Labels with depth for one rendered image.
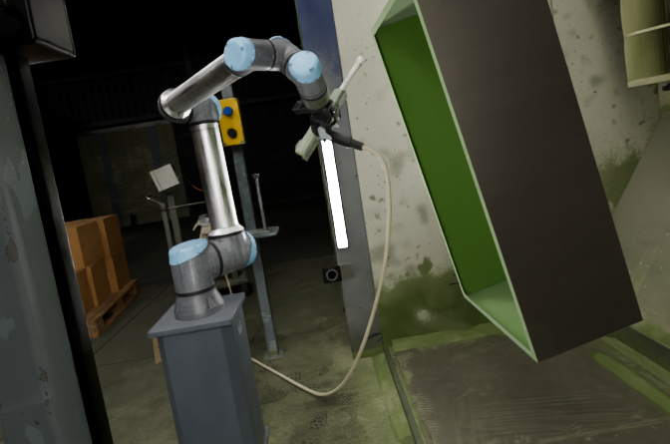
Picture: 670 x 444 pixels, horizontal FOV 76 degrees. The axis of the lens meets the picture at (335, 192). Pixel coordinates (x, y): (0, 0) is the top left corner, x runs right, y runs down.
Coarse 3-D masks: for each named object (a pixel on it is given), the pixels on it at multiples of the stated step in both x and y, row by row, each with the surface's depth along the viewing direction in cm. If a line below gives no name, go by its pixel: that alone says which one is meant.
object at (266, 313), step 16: (240, 160) 249; (240, 176) 250; (240, 192) 250; (256, 224) 257; (256, 256) 255; (256, 272) 255; (256, 288) 257; (272, 320) 260; (272, 336) 260; (272, 352) 261
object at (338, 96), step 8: (360, 56) 168; (360, 64) 167; (352, 72) 165; (344, 80) 164; (344, 88) 163; (336, 96) 160; (344, 96) 161; (336, 104) 158; (304, 136) 154; (312, 136) 153; (336, 136) 152; (344, 136) 152; (304, 144) 152; (312, 144) 153; (344, 144) 151; (352, 144) 150; (360, 144) 149; (296, 152) 152; (304, 152) 151; (312, 152) 155
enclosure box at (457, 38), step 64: (448, 0) 117; (512, 0) 119; (384, 64) 174; (448, 64) 119; (512, 64) 120; (448, 128) 181; (512, 128) 122; (576, 128) 123; (448, 192) 184; (512, 192) 124; (576, 192) 125; (512, 256) 126; (576, 256) 127; (512, 320) 156; (576, 320) 129; (640, 320) 131
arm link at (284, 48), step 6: (276, 36) 133; (276, 42) 128; (282, 42) 130; (288, 42) 132; (276, 48) 127; (282, 48) 128; (288, 48) 129; (294, 48) 130; (276, 54) 127; (282, 54) 128; (288, 54) 128; (276, 60) 127; (282, 60) 129; (288, 60) 128; (276, 66) 129; (282, 66) 129; (282, 72) 131
